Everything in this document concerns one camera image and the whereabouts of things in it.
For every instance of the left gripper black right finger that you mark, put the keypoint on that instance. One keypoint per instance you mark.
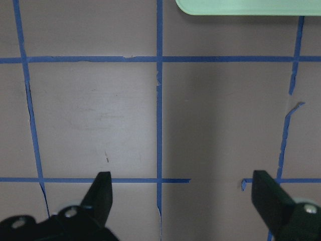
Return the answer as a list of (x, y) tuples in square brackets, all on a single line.
[(276, 208)]

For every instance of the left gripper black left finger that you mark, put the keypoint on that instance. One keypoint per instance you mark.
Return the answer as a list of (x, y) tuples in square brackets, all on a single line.
[(98, 199)]

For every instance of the light green tray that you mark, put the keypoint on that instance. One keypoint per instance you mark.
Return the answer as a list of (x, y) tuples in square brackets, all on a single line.
[(250, 8)]

